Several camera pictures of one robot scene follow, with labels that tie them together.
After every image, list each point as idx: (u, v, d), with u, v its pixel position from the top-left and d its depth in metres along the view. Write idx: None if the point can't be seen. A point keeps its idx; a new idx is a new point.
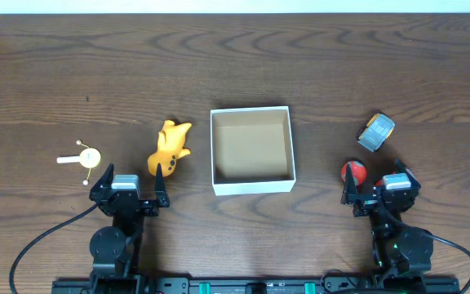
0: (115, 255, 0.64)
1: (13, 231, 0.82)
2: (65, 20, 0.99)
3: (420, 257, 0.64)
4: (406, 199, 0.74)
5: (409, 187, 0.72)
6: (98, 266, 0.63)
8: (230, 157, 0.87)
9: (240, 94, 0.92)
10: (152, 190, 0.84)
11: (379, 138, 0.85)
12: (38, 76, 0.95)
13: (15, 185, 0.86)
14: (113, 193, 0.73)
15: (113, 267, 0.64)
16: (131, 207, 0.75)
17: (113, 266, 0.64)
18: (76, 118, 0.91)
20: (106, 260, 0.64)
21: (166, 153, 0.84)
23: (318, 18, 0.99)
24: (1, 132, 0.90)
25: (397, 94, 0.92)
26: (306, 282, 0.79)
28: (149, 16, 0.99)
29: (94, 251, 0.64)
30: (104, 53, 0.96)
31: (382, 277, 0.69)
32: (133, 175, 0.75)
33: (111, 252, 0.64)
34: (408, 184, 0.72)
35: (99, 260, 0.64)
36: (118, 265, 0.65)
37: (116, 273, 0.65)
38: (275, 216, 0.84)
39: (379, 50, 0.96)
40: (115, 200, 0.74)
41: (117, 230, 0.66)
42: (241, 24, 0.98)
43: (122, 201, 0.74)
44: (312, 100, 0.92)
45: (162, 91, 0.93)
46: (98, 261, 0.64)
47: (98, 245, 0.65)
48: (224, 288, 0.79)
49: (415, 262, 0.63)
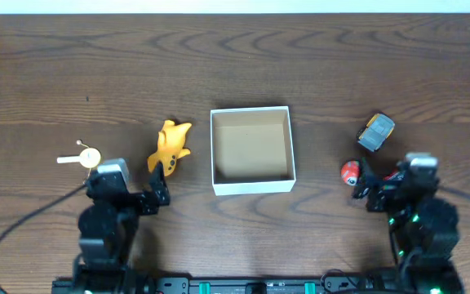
0: (104, 229, 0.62)
1: (13, 231, 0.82)
2: (66, 20, 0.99)
3: (446, 228, 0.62)
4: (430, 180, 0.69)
5: (433, 166, 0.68)
6: (84, 242, 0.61)
8: (230, 156, 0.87)
9: (240, 94, 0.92)
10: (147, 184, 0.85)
11: (379, 138, 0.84)
12: (38, 76, 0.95)
13: (15, 185, 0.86)
14: (99, 177, 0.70)
15: (100, 241, 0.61)
16: (121, 190, 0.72)
17: (101, 242, 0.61)
18: (76, 118, 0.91)
20: (95, 235, 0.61)
21: (166, 152, 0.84)
23: (318, 19, 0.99)
24: (1, 133, 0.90)
25: (397, 94, 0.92)
26: (306, 282, 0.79)
28: (149, 17, 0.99)
29: (82, 226, 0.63)
30: (105, 53, 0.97)
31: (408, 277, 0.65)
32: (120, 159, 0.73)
33: (100, 227, 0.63)
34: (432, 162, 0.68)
35: (86, 235, 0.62)
36: (106, 242, 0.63)
37: (102, 251, 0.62)
38: (275, 216, 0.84)
39: (379, 50, 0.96)
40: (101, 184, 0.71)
41: (108, 207, 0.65)
42: (241, 24, 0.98)
43: (109, 184, 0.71)
44: (312, 100, 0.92)
45: (162, 91, 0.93)
46: (86, 237, 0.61)
47: (87, 220, 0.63)
48: (224, 287, 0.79)
49: (441, 233, 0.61)
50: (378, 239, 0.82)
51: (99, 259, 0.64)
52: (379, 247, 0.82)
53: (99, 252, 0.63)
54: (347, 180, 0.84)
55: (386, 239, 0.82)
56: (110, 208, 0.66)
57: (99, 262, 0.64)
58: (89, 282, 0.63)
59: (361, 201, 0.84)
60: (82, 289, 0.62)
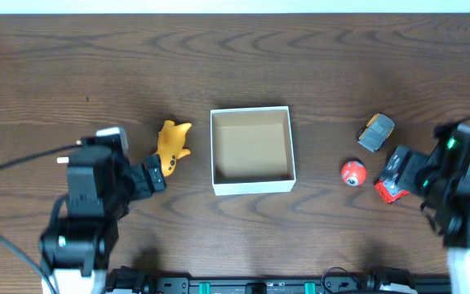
0: (97, 161, 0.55)
1: (14, 231, 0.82)
2: (65, 20, 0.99)
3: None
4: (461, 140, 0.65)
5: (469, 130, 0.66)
6: (71, 170, 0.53)
8: (230, 156, 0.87)
9: (240, 94, 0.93)
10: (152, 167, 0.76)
11: (380, 137, 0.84)
12: (37, 76, 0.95)
13: (15, 186, 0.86)
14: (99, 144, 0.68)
15: (90, 170, 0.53)
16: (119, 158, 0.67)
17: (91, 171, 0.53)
18: (76, 118, 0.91)
20: (85, 164, 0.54)
21: (166, 151, 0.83)
23: (318, 19, 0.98)
24: (1, 133, 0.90)
25: (397, 94, 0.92)
26: (306, 282, 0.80)
28: (148, 17, 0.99)
29: (70, 158, 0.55)
30: (104, 53, 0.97)
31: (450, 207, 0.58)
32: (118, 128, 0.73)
33: (93, 158, 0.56)
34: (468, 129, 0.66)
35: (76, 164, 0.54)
36: (97, 176, 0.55)
37: (94, 186, 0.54)
38: (275, 217, 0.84)
39: (379, 50, 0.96)
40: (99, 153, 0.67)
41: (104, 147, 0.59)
42: (241, 25, 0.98)
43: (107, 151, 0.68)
44: (312, 100, 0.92)
45: (162, 91, 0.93)
46: (74, 165, 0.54)
47: (77, 152, 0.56)
48: (224, 287, 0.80)
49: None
50: (378, 239, 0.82)
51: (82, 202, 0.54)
52: (379, 247, 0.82)
53: (86, 189, 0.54)
54: (347, 180, 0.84)
55: (386, 239, 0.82)
56: (102, 149, 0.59)
57: (82, 206, 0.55)
58: (64, 229, 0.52)
59: (361, 200, 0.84)
60: (55, 238, 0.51)
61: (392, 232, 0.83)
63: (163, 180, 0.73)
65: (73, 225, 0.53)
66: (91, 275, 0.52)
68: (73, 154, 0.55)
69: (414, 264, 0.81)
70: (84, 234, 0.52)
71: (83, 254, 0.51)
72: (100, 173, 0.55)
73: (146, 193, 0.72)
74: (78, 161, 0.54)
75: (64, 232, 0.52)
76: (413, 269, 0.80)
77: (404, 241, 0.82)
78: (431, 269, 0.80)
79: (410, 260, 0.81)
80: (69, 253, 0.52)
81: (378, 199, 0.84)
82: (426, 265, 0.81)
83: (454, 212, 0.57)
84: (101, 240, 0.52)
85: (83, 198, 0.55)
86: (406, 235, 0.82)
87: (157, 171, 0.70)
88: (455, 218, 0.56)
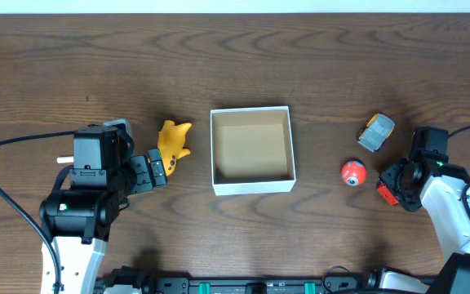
0: (105, 135, 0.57)
1: (13, 231, 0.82)
2: (64, 20, 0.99)
3: (441, 139, 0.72)
4: (437, 141, 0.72)
5: (441, 134, 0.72)
6: (78, 138, 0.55)
8: (230, 156, 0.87)
9: (240, 94, 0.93)
10: (135, 160, 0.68)
11: (379, 138, 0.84)
12: (37, 75, 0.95)
13: (15, 186, 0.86)
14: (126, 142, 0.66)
15: (97, 140, 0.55)
16: (126, 145, 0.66)
17: (97, 140, 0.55)
18: (77, 118, 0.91)
20: (92, 134, 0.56)
21: (165, 152, 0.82)
23: (319, 18, 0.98)
24: (1, 133, 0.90)
25: (397, 95, 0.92)
26: (306, 282, 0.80)
28: (148, 16, 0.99)
29: (77, 131, 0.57)
30: (104, 53, 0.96)
31: (414, 163, 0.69)
32: (119, 129, 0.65)
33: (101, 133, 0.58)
34: (441, 134, 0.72)
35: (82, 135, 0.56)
36: (103, 147, 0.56)
37: (99, 155, 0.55)
38: (275, 216, 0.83)
39: (379, 50, 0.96)
40: (127, 149, 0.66)
41: (115, 129, 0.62)
42: (241, 24, 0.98)
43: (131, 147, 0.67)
44: (312, 100, 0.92)
45: (162, 91, 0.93)
46: (82, 135, 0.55)
47: (86, 128, 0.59)
48: (224, 288, 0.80)
49: (435, 135, 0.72)
50: (378, 239, 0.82)
51: (88, 171, 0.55)
52: (379, 247, 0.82)
53: (91, 158, 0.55)
54: (347, 180, 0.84)
55: (387, 239, 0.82)
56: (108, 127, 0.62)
57: (85, 175, 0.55)
58: (65, 197, 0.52)
59: (361, 200, 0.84)
60: (56, 204, 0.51)
61: (392, 232, 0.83)
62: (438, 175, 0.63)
63: (166, 175, 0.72)
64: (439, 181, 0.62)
65: (73, 193, 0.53)
66: (92, 242, 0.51)
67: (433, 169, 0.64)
68: (83, 130, 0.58)
69: (414, 264, 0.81)
70: (85, 201, 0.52)
71: (84, 220, 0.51)
72: (105, 143, 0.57)
73: (148, 186, 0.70)
74: (86, 132, 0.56)
75: (65, 199, 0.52)
76: (413, 269, 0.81)
77: (404, 242, 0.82)
78: (431, 269, 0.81)
79: (411, 260, 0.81)
80: (72, 218, 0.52)
81: (378, 199, 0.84)
82: (426, 265, 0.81)
83: (416, 165, 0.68)
84: (103, 208, 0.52)
85: (87, 167, 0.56)
86: (406, 235, 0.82)
87: (160, 165, 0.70)
88: (418, 169, 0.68)
